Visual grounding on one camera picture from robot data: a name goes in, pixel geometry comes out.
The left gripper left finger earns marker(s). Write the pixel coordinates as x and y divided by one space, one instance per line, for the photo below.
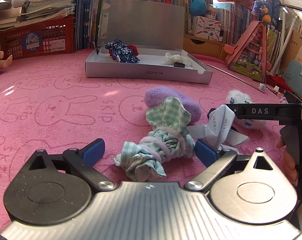
53 188

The white paper origami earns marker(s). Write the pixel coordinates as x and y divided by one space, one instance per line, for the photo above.
218 130

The white pipe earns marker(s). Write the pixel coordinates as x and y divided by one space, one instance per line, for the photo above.
285 37

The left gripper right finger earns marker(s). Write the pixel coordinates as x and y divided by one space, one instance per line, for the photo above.
249 189

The black round lid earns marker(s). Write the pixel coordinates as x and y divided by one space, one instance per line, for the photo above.
179 65

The white label printer box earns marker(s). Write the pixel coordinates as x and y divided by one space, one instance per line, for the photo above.
206 28

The red knitted scrunchie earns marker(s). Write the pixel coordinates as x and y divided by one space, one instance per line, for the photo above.
122 52

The blue notebook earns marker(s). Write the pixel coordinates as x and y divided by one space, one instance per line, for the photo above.
293 77

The pink triangular toy house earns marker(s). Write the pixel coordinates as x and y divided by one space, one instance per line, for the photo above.
249 55

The green checked scrunchie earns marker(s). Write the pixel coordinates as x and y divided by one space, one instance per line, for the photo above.
168 140

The row of upright books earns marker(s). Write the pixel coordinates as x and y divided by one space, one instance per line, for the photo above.
158 23

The navy floral fabric pouch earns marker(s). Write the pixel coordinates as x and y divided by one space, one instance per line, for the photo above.
131 61

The red plastic basket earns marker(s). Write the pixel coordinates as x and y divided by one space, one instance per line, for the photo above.
50 37

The wooden drawer shelf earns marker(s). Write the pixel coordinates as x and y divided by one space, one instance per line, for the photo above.
202 46

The small crumpled paper piece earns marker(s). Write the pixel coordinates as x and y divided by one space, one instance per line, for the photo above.
262 87

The purple fluffy scrunchie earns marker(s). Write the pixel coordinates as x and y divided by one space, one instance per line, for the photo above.
172 104

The stack of books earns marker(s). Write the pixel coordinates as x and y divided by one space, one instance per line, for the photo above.
34 11

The white plush toy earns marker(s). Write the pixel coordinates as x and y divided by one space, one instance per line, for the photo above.
238 97

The silver open cardboard box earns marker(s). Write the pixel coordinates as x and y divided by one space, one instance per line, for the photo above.
151 66

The person's right hand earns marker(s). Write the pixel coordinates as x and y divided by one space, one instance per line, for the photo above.
289 164

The metal straw rod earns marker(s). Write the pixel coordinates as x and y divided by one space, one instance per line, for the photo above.
237 78

